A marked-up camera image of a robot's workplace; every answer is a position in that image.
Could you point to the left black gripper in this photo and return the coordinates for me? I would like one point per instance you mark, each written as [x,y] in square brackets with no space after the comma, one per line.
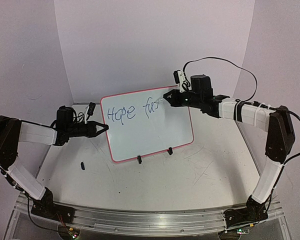
[92,128]

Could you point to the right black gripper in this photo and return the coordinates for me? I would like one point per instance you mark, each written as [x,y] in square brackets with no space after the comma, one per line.
[172,100]

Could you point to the white marker pen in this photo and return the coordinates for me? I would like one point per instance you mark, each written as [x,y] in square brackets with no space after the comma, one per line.
[159,100]

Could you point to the blue marker cap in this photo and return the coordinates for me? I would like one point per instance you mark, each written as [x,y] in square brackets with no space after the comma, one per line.
[82,166]

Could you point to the pink framed whiteboard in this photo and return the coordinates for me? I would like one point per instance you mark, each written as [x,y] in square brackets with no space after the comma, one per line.
[140,127]

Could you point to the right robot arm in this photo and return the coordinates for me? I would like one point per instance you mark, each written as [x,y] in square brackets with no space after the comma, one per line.
[276,122]

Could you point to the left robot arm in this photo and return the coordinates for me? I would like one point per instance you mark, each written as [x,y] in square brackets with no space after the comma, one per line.
[16,133]

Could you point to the black whiteboard stand clip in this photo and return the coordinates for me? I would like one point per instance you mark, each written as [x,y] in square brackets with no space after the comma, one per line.
[139,159]

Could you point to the left circuit board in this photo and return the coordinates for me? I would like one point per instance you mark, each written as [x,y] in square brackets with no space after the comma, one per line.
[68,233]

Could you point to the circuit board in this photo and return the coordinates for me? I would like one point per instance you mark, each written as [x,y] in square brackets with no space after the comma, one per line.
[68,233]
[243,231]

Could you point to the right circuit board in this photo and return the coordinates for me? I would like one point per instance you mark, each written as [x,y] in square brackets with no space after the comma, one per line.
[243,231]

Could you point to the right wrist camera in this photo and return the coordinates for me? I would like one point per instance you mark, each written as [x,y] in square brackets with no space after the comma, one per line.
[182,81]

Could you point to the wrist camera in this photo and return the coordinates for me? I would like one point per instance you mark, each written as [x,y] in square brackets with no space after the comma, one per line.
[182,81]
[89,111]

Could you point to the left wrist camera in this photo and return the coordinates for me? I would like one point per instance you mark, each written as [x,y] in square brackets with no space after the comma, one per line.
[89,111]

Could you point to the aluminium front rail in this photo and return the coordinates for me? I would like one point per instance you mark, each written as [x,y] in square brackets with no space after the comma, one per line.
[138,223]

